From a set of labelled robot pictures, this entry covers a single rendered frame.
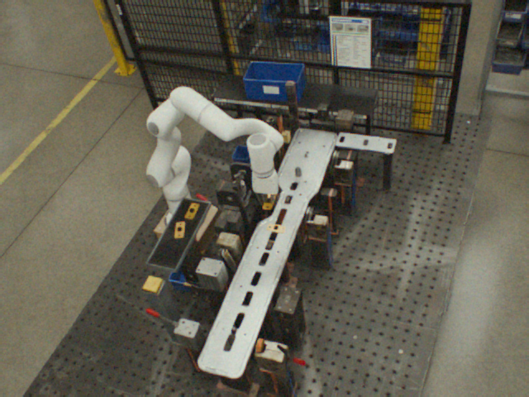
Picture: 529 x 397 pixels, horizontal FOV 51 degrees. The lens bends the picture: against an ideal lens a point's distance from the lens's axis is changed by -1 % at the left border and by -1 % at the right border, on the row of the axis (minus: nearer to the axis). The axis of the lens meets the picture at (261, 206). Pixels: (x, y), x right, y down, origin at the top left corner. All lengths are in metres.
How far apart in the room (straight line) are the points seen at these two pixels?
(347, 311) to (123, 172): 2.47
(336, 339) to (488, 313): 1.22
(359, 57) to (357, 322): 1.35
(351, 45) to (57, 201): 2.58
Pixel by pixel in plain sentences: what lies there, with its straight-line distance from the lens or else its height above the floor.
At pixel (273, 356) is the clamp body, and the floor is 1.06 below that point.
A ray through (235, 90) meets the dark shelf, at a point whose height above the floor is 1.03.
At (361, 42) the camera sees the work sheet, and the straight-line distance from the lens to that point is 2.96.
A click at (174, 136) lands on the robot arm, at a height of 1.44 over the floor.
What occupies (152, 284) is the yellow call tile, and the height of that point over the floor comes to 1.16.
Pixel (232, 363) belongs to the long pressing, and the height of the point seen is 1.00.
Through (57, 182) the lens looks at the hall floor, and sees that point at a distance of 4.67.
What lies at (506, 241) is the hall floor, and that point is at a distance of 3.79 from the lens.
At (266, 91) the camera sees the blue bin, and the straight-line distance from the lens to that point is 3.07.
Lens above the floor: 2.94
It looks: 49 degrees down
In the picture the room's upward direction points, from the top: 12 degrees counter-clockwise
